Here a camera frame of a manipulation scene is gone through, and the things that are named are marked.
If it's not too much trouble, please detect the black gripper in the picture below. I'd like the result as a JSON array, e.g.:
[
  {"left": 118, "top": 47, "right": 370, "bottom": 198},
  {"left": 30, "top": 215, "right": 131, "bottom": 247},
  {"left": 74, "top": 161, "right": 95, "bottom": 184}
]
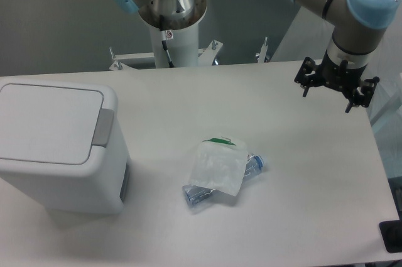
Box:
[{"left": 294, "top": 51, "right": 379, "bottom": 113}]

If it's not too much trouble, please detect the white push-button trash can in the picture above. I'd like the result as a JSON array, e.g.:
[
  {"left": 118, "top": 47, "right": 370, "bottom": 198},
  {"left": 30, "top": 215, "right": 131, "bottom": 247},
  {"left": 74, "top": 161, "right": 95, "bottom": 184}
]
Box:
[{"left": 1, "top": 77, "right": 129, "bottom": 214}]

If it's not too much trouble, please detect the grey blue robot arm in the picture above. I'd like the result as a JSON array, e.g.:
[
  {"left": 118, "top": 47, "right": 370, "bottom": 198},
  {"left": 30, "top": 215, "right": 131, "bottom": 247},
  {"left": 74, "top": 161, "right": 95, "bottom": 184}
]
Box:
[{"left": 114, "top": 0, "right": 401, "bottom": 108}]

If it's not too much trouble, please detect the white umbrella with lettering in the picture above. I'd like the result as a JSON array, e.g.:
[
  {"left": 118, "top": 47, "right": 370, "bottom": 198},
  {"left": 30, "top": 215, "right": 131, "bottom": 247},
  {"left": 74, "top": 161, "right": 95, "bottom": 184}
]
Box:
[{"left": 270, "top": 6, "right": 402, "bottom": 129}]

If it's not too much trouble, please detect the white plastic pouch green top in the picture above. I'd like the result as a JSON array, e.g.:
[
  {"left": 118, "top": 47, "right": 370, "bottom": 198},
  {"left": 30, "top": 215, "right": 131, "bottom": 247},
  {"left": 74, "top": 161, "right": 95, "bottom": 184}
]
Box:
[{"left": 188, "top": 136, "right": 249, "bottom": 197}]

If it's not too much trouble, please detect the black device at edge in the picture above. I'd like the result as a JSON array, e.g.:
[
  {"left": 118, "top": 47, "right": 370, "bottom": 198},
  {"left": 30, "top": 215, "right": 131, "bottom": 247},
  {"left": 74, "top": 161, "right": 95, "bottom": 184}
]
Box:
[{"left": 379, "top": 220, "right": 401, "bottom": 253}]

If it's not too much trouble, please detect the clear plastic water bottle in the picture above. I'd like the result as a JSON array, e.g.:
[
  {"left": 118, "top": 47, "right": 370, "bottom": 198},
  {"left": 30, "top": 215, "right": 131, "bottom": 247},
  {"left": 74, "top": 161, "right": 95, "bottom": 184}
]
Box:
[{"left": 182, "top": 151, "right": 266, "bottom": 209}]

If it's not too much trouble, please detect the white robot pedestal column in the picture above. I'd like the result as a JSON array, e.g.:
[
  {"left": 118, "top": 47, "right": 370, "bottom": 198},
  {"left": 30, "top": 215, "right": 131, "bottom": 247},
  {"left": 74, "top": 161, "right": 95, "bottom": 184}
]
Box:
[{"left": 138, "top": 0, "right": 208, "bottom": 68}]

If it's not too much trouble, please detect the black cable on pedestal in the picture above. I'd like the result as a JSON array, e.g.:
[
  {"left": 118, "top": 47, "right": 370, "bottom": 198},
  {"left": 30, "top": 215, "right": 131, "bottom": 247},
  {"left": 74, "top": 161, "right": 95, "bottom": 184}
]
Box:
[{"left": 158, "top": 14, "right": 175, "bottom": 68}]

